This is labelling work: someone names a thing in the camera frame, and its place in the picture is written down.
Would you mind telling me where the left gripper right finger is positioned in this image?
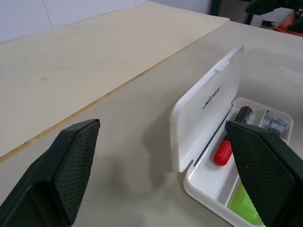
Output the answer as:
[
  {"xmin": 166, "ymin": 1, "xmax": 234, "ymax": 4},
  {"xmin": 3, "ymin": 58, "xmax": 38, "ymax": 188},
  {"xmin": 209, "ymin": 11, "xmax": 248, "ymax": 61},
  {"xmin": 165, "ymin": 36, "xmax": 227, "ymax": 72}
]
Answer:
[{"xmin": 224, "ymin": 120, "xmax": 303, "ymax": 227}]

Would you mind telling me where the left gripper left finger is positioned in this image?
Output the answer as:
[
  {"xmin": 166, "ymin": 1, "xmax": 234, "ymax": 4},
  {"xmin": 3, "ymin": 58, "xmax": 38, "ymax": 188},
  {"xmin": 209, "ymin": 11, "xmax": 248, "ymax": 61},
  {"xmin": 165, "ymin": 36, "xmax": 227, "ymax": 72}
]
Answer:
[{"xmin": 0, "ymin": 119, "xmax": 101, "ymax": 227}]

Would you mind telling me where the green item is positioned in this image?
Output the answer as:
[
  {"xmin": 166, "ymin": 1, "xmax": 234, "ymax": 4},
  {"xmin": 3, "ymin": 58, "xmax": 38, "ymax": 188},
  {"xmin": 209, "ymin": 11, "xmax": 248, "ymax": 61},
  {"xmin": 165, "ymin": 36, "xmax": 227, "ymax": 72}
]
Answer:
[{"xmin": 228, "ymin": 183, "xmax": 265, "ymax": 227}]

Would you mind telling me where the small clear grey part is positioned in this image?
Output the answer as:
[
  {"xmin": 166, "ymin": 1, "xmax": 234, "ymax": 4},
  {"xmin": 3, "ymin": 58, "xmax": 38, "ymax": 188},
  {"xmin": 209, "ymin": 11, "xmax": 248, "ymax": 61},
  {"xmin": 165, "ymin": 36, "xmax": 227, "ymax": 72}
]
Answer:
[{"xmin": 266, "ymin": 117, "xmax": 291, "ymax": 136}]

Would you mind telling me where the red and black marker pen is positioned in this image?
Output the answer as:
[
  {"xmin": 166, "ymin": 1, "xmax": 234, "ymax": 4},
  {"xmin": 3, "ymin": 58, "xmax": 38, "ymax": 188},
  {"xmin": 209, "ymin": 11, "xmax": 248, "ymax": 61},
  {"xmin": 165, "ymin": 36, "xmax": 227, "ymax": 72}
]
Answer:
[{"xmin": 214, "ymin": 105, "xmax": 253, "ymax": 167}]

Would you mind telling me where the white plastic pencil case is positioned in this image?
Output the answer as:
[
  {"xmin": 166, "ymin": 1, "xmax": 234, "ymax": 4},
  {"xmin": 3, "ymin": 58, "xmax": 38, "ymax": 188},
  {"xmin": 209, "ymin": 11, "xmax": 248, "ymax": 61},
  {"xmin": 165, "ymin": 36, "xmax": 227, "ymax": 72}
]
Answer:
[{"xmin": 169, "ymin": 45, "xmax": 294, "ymax": 227}]

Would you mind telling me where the orange object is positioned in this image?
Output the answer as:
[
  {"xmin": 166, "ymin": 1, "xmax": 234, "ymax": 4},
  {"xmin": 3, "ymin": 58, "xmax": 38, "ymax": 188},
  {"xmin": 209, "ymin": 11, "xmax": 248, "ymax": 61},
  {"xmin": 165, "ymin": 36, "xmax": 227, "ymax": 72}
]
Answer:
[{"xmin": 271, "ymin": 11, "xmax": 303, "ymax": 38}]

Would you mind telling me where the black metal frame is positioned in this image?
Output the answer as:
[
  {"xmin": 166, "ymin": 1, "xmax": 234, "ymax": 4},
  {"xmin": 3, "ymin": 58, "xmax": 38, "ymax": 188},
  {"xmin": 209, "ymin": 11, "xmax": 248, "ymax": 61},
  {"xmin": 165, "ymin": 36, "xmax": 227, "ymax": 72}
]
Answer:
[{"xmin": 210, "ymin": 0, "xmax": 303, "ymax": 26}]

